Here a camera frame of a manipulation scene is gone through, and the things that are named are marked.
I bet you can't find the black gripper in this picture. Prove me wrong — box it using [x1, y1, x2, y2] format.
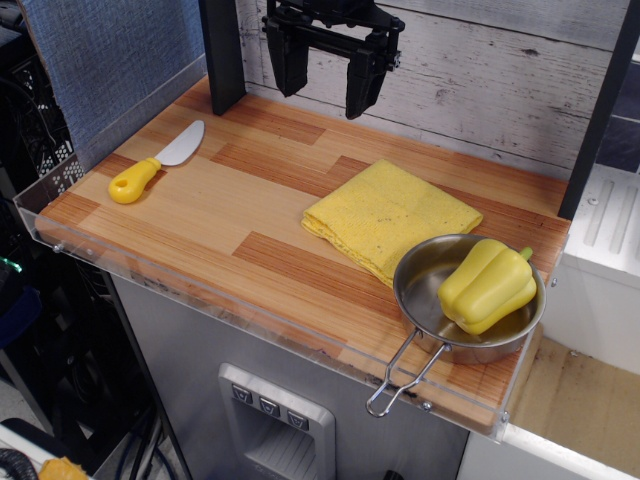
[263, 1, 403, 119]

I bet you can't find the small steel pan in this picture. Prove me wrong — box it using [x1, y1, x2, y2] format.
[366, 234, 546, 418]

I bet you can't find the yellow plastic bell pepper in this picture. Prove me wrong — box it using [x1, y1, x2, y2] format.
[437, 239, 538, 335]

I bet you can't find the folded yellow cloth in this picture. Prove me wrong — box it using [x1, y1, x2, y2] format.
[301, 160, 483, 287]

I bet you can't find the blue fabric divider panel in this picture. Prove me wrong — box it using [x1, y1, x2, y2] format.
[19, 1, 206, 171]

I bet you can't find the clear acrylic table guard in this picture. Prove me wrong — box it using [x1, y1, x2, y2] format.
[12, 53, 562, 446]

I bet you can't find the grey toy fridge dispenser panel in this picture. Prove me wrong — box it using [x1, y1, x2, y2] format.
[218, 363, 337, 479]

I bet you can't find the white toy sink counter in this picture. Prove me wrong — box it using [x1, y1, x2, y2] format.
[459, 165, 639, 479]

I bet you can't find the black vertical post left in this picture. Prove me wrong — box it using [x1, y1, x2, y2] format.
[198, 0, 246, 116]

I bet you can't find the black vertical post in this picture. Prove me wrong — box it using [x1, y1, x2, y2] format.
[557, 0, 639, 220]
[198, 0, 246, 116]

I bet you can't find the yellow handled toy knife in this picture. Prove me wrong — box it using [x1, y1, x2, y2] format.
[108, 120, 205, 204]

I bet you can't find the black vertical post right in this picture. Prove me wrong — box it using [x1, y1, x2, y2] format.
[557, 0, 639, 220]

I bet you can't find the yellow black cable bundle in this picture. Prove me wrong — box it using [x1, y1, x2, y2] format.
[0, 447, 89, 480]

